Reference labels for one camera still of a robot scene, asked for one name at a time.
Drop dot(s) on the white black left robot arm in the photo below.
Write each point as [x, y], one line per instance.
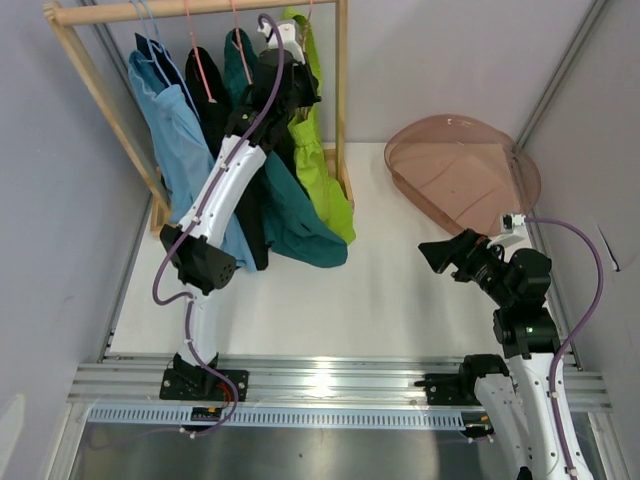
[193, 247]

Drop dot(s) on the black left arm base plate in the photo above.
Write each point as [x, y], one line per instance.
[185, 382]

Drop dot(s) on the teal shorts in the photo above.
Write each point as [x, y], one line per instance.
[291, 226]

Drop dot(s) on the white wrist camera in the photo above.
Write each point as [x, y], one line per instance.
[289, 33]
[513, 230]

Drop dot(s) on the navy blue shorts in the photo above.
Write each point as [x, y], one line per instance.
[164, 67]

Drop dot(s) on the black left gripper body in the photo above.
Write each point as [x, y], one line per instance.
[304, 94]

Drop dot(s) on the wooden clothes rack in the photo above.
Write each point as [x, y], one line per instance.
[63, 21]

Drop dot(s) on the pink hanger of teal shorts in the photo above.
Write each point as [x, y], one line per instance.
[239, 43]

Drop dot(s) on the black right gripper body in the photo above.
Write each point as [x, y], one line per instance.
[481, 264]

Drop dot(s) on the light blue shorts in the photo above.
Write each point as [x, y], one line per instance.
[181, 151]

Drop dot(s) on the translucent pink plastic basket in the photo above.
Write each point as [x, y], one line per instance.
[462, 173]

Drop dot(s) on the lime green shorts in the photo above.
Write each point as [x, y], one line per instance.
[324, 190]

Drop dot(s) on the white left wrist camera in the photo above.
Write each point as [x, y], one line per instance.
[289, 33]

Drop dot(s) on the black shorts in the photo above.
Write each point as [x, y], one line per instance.
[244, 237]

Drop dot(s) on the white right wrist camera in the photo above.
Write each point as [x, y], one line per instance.
[513, 230]

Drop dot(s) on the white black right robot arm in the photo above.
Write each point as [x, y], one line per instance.
[522, 390]

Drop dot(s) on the aluminium mounting rail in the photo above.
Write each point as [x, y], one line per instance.
[274, 380]

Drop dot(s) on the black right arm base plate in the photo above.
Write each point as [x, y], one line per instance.
[447, 390]

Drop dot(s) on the white slotted cable duct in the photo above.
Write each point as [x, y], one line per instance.
[413, 419]

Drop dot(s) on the pink hanger of black shorts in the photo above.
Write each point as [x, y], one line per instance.
[195, 49]

